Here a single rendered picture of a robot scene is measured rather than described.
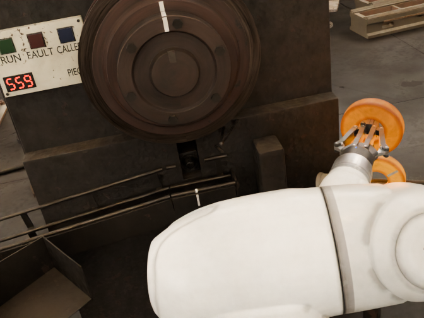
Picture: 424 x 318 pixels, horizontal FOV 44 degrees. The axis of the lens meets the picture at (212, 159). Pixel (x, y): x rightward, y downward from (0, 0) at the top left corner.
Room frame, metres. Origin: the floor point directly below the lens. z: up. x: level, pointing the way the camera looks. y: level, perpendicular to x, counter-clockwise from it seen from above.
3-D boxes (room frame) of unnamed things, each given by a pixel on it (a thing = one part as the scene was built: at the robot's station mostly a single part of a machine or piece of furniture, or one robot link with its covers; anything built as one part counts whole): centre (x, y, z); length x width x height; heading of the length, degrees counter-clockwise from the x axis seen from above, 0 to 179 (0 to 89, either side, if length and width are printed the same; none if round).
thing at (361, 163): (0.96, -0.30, 0.91); 0.09 x 0.06 x 0.09; 60
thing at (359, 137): (1.09, -0.36, 0.92); 0.11 x 0.01 x 0.04; 151
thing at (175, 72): (1.23, 0.06, 1.11); 0.28 x 0.06 x 0.28; 94
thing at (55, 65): (1.41, 0.41, 1.15); 0.26 x 0.02 x 0.18; 94
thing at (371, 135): (1.07, -0.38, 0.92); 0.11 x 0.01 x 0.04; 148
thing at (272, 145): (1.36, -0.17, 0.68); 0.11 x 0.08 x 0.24; 4
